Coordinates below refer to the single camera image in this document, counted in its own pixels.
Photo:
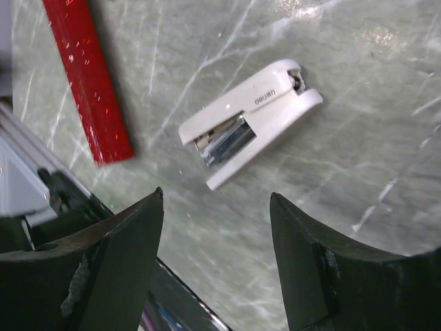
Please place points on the aluminium extrusion rail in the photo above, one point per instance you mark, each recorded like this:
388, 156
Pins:
22, 154

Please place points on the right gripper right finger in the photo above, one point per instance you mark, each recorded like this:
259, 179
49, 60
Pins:
330, 281

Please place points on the red cylindrical object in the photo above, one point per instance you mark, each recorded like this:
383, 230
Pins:
80, 51

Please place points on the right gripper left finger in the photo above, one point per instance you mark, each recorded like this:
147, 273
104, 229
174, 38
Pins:
95, 279

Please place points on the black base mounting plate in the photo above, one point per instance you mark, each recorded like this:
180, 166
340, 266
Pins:
171, 304

